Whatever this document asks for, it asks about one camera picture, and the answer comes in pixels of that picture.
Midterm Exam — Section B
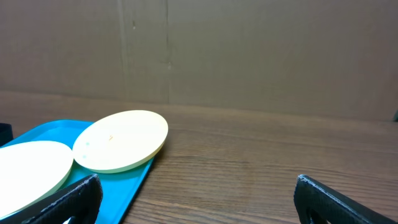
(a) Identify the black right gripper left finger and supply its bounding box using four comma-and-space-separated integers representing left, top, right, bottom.
1, 174, 103, 224

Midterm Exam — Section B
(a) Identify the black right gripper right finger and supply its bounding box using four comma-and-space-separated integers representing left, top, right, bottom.
294, 174, 397, 224

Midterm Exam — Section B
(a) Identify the yellow plate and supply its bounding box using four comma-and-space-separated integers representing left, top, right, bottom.
72, 110, 169, 174
1, 141, 73, 218

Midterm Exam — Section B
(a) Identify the blue serving tray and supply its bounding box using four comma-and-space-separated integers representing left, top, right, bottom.
5, 119, 154, 224

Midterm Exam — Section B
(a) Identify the black water tray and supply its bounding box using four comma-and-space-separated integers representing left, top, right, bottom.
0, 123, 14, 146

